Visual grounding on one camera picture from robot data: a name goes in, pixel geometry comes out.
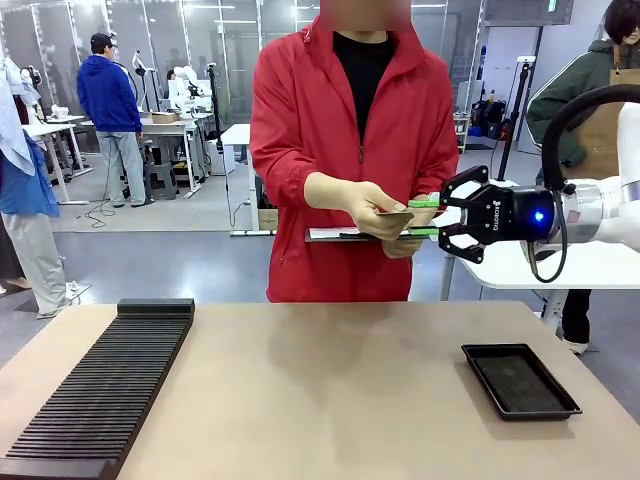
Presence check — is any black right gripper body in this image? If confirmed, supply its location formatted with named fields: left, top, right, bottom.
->
left=460, top=183, right=557, bottom=247

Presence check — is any green PCB board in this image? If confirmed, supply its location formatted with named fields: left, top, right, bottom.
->
left=374, top=210, right=417, bottom=235

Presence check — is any grey clipboard with paper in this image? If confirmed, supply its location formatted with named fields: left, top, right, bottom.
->
left=304, top=226, right=427, bottom=245

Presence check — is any right forearm in red sleeve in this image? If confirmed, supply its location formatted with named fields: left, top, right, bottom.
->
left=249, top=114, right=351, bottom=214

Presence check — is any left forearm in red sleeve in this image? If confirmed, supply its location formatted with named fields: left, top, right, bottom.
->
left=419, top=144, right=460, bottom=199

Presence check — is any black slotted PCB rack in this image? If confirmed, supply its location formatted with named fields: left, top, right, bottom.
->
left=0, top=297, right=196, bottom=480

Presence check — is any person's left hand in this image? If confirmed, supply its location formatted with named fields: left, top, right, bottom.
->
left=382, top=207, right=441, bottom=260

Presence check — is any person's right hand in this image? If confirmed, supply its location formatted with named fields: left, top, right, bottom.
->
left=346, top=181, right=409, bottom=238

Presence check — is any wooden shoe shelf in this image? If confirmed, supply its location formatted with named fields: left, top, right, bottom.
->
left=453, top=116, right=472, bottom=155

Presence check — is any black bags pile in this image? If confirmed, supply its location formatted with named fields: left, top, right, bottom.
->
left=471, top=98, right=508, bottom=140

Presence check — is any black pole with white top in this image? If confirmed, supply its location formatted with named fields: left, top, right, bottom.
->
left=495, top=55, right=537, bottom=182

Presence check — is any large white table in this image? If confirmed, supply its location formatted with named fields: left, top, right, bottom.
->
left=439, top=238, right=640, bottom=341

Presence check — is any person in brown apron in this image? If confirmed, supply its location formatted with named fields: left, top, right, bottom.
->
left=525, top=0, right=640, bottom=356

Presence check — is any black plastic tray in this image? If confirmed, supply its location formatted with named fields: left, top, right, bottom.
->
left=460, top=342, right=584, bottom=423

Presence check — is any person in red jacket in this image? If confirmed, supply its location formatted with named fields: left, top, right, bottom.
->
left=249, top=13, right=460, bottom=304

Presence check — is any white background desk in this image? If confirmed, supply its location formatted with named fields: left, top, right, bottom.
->
left=82, top=113, right=215, bottom=200

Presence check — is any grey step stool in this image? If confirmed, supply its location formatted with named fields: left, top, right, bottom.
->
left=143, top=160, right=179, bottom=201

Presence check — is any man in blue hoodie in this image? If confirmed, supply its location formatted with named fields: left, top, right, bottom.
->
left=76, top=32, right=151, bottom=209

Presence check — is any small white side desk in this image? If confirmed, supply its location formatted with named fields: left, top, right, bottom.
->
left=20, top=114, right=94, bottom=206

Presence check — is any person in light blue shirt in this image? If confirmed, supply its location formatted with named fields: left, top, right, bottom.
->
left=0, top=55, right=81, bottom=320

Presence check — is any dark wall monitor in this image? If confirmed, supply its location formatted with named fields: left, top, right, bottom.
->
left=483, top=0, right=575, bottom=27

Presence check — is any black camera tripod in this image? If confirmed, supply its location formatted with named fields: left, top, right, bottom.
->
left=205, top=62, right=227, bottom=154

